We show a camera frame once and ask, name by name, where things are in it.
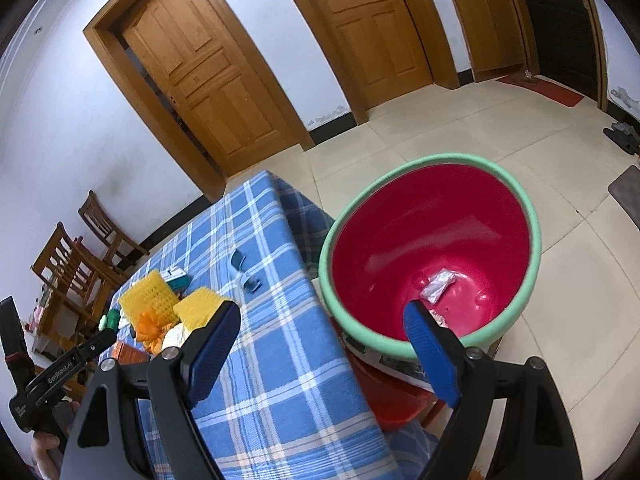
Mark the red doormat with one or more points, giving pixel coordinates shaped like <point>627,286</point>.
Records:
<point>550,91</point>

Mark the small tissue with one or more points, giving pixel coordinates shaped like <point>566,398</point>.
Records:
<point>437,318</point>

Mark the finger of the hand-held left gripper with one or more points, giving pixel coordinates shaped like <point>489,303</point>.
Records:
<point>97,346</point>

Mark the red plastic stool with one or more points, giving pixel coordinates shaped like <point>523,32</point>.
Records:
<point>395,400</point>

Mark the orange box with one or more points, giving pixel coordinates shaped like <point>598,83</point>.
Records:
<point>127,352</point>

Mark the orange crumpled wrapper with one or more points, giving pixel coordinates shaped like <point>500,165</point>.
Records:
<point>150,332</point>

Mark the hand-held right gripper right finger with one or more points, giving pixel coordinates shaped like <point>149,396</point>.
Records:
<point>430,355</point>

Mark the printed paper sheet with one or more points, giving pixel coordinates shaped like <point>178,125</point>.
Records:
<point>390,361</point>

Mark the teal and white packet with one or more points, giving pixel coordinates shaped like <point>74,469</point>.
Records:
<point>175,277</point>

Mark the small wooden panel door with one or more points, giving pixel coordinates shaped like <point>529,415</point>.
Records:
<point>490,35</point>

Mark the blue plaid tablecloth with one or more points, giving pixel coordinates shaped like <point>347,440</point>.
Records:
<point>280,360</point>

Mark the red basin with green rim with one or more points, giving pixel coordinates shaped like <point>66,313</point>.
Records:
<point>425,220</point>

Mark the clear plastic wrapper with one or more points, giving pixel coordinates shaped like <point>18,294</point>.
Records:
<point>440,285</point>

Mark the green bottle cap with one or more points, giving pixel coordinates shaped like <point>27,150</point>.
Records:
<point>111,319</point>

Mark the yellow foam fruit net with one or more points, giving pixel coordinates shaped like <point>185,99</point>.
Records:
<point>147,300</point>
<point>200,307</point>

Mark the person's left hand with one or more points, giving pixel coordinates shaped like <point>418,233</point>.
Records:
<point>45,452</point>

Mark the wooden panelled door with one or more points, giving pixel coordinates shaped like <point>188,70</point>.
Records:
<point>200,85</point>

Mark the dark doorway with wooden frame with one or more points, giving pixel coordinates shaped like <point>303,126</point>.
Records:
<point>555,25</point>

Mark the grey floor mat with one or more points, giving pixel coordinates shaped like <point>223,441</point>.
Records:
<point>627,190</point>

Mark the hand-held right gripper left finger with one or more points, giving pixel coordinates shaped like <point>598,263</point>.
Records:
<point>215,350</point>

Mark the wooden chair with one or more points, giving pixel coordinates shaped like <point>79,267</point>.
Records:
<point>100,220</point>
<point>60,260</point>

